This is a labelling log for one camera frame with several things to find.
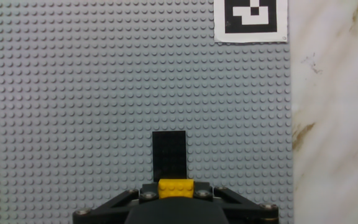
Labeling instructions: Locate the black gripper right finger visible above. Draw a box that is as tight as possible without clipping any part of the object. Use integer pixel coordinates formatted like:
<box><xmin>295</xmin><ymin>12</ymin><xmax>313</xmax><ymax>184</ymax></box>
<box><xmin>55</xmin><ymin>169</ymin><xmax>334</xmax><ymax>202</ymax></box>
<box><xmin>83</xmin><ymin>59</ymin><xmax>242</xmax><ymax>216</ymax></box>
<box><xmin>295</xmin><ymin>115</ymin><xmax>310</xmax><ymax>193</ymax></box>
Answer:
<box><xmin>193</xmin><ymin>181</ymin><xmax>280</xmax><ymax>224</ymax></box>

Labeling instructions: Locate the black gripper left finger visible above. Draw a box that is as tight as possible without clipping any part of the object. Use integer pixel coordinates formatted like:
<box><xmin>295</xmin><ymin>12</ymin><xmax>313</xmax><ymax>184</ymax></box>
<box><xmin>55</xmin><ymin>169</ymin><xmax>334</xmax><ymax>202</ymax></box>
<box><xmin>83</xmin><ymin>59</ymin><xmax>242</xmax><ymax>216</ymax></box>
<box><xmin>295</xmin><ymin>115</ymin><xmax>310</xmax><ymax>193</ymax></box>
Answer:
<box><xmin>72</xmin><ymin>182</ymin><xmax>160</xmax><ymax>224</ymax></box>

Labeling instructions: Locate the yellow Lego brick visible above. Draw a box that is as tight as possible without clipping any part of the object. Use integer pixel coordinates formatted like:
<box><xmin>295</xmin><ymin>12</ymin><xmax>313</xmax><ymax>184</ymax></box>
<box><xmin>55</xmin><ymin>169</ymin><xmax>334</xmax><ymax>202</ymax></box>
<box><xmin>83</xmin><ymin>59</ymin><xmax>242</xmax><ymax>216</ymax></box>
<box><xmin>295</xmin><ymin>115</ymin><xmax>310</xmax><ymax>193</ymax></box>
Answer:
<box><xmin>157</xmin><ymin>178</ymin><xmax>195</xmax><ymax>200</ymax></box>

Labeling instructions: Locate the black Lego brick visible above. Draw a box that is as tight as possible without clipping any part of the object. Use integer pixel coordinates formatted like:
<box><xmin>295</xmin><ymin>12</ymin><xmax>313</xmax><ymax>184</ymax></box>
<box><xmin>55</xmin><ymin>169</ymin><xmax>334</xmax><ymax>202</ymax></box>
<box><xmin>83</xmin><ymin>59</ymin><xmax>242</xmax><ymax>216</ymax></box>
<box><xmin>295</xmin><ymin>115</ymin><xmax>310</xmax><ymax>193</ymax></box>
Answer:
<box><xmin>152</xmin><ymin>130</ymin><xmax>188</xmax><ymax>183</ymax></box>

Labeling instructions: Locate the grey Lego baseplate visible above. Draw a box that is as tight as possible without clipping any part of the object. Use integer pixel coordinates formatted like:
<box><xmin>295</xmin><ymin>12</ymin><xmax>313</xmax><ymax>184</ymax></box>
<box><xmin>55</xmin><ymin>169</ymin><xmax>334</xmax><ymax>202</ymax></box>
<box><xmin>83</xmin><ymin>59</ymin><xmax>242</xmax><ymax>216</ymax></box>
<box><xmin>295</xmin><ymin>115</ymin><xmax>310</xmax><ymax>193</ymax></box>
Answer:
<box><xmin>0</xmin><ymin>0</ymin><xmax>295</xmax><ymax>224</ymax></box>

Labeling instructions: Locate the black white ArUco marker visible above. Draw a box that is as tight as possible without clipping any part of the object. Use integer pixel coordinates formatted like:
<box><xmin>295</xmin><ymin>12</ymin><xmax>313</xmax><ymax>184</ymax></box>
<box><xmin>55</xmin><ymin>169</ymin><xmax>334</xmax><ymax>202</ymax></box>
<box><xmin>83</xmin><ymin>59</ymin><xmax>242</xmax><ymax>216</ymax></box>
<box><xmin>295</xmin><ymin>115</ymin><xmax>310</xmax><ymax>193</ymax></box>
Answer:
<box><xmin>213</xmin><ymin>0</ymin><xmax>289</xmax><ymax>44</ymax></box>

